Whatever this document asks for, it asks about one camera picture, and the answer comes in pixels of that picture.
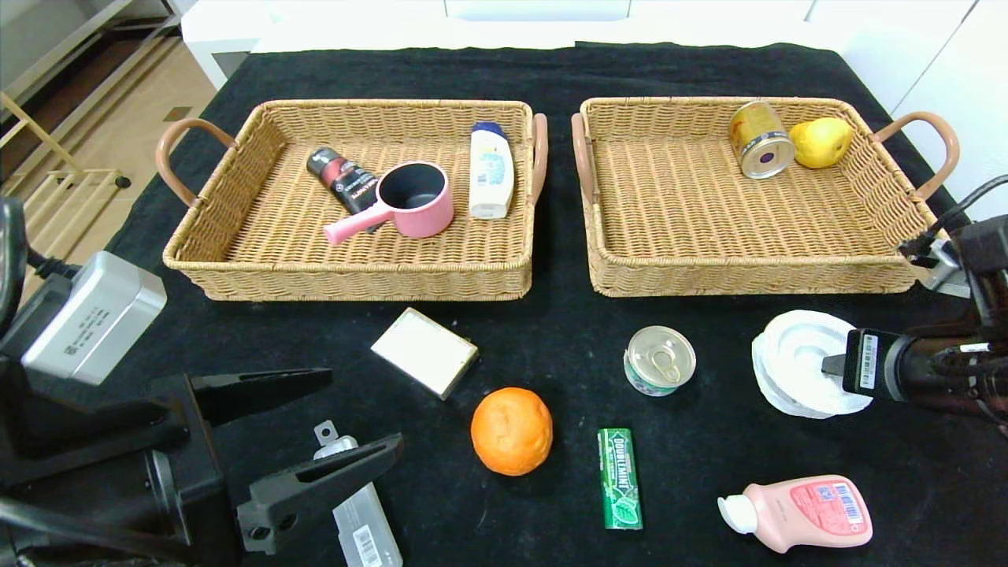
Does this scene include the orange fruit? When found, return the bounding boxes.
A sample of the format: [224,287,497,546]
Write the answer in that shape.
[471,387,554,476]

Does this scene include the braided cable white tag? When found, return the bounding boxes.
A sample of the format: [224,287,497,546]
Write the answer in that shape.
[933,335,1008,371]

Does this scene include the white bottle blue cap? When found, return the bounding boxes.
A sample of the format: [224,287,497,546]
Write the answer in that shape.
[469,122,516,221]

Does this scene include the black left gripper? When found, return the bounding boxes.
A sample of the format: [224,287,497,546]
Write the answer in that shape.
[0,366,405,567]

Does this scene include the gold drink can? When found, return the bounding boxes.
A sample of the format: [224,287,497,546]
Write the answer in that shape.
[728,100,796,180]

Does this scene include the pink bottle white cap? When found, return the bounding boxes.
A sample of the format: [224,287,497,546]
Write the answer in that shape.
[717,474,873,554]

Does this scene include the cream rectangular box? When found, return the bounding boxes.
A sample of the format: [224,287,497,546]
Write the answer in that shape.
[371,307,480,401]

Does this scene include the wooden rack on wheels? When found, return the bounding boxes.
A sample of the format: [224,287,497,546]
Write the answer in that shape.
[0,91,133,316]

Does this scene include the yellow pear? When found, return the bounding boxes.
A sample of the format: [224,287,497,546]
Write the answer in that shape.
[789,117,854,169]

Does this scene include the white plastic bowl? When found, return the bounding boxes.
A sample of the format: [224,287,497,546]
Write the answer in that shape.
[751,309,875,419]

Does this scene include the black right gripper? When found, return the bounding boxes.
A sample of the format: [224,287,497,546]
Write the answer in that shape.
[821,328,951,406]

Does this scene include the pink saucepan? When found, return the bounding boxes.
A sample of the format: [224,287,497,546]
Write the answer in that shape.
[323,161,456,246]

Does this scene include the wicker basket brown handles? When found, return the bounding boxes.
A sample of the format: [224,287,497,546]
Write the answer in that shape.
[155,99,550,302]
[570,96,962,298]

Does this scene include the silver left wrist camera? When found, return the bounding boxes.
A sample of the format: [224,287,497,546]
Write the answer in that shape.
[20,250,168,387]

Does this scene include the translucent white toothbrush case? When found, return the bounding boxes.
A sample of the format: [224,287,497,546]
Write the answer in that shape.
[313,420,404,567]

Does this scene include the green chewing gum pack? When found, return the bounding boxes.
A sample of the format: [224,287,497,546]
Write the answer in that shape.
[596,428,643,531]

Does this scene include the grey shelf unit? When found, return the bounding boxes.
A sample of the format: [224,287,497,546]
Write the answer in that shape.
[0,0,186,119]

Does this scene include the small pull-tab tin can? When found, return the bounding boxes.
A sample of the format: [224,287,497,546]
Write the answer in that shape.
[623,325,697,397]

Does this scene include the black red tube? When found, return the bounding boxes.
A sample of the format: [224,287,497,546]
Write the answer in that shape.
[306,147,382,235]

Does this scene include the black tablecloth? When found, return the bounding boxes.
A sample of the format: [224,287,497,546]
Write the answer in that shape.
[0,41,1008,567]

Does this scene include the black left camera bracket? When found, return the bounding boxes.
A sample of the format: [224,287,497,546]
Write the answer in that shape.
[0,346,190,465]

